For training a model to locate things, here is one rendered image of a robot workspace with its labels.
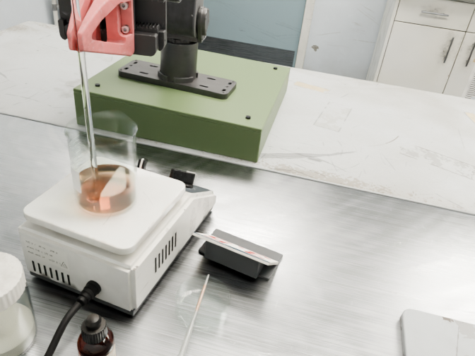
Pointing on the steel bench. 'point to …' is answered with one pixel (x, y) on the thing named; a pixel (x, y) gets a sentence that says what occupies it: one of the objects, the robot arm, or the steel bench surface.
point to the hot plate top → (50, 215)
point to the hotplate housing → (43, 258)
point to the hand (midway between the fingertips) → (78, 38)
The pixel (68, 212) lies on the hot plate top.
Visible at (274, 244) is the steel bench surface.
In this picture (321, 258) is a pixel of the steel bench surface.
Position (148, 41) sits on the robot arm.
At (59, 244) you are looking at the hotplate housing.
